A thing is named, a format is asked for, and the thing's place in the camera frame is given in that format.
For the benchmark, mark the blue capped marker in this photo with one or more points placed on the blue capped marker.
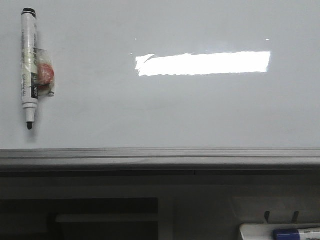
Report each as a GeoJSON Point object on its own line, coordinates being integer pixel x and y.
{"type": "Point", "coordinates": [297, 234]}

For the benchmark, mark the white whiteboard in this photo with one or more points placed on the white whiteboard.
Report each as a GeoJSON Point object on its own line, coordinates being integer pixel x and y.
{"type": "Point", "coordinates": [167, 73]}

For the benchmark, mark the left black tray hook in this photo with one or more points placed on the left black tray hook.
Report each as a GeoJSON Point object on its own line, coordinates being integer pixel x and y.
{"type": "Point", "coordinates": [266, 217]}

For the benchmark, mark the black whiteboard marker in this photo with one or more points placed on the black whiteboard marker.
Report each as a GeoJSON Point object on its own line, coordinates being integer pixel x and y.
{"type": "Point", "coordinates": [37, 73]}

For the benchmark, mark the grey aluminium whiteboard frame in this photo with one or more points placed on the grey aluminium whiteboard frame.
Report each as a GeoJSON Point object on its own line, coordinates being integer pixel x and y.
{"type": "Point", "coordinates": [157, 159]}

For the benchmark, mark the black tray hook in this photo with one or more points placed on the black tray hook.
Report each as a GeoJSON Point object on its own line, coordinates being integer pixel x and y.
{"type": "Point", "coordinates": [295, 217]}
{"type": "Point", "coordinates": [266, 217]}

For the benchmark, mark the right black tray hook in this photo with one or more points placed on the right black tray hook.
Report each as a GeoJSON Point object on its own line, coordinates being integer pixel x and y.
{"type": "Point", "coordinates": [295, 217]}

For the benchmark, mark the white marker tray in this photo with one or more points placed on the white marker tray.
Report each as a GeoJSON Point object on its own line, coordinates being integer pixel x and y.
{"type": "Point", "coordinates": [265, 231]}

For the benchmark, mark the white shelf bar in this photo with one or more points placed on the white shelf bar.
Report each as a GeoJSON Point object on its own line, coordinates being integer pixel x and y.
{"type": "Point", "coordinates": [106, 218]}

